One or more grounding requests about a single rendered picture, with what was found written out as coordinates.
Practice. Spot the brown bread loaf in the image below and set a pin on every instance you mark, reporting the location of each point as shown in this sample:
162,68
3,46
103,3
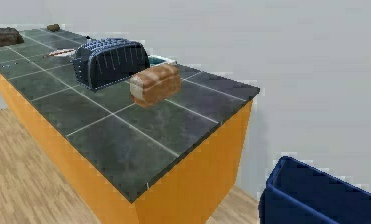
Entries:
155,85

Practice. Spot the white and teal dish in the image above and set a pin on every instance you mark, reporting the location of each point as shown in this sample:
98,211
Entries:
159,60

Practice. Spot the orange counter with tiled top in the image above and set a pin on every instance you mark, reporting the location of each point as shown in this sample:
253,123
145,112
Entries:
133,140

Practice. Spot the dark blue toaster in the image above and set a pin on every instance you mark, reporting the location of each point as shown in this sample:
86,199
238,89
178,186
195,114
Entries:
110,65

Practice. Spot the small brown round lump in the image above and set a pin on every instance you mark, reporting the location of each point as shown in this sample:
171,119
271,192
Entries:
53,27

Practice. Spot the dark blue bin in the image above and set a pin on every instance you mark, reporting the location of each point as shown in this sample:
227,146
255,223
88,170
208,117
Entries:
318,196

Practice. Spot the dark brown lumpy block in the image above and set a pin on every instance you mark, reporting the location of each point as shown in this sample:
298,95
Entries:
5,36

